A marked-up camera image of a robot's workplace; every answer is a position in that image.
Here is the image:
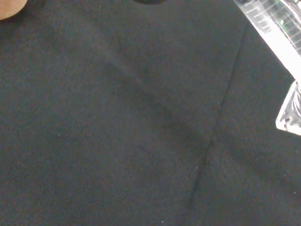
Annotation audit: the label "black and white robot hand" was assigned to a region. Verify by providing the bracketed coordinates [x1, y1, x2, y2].
[132, 0, 166, 5]

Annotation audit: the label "black bench cloth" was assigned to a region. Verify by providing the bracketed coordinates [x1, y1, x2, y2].
[0, 0, 301, 226]

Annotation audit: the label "tan cork ring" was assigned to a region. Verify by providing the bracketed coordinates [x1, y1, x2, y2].
[0, 0, 28, 21]

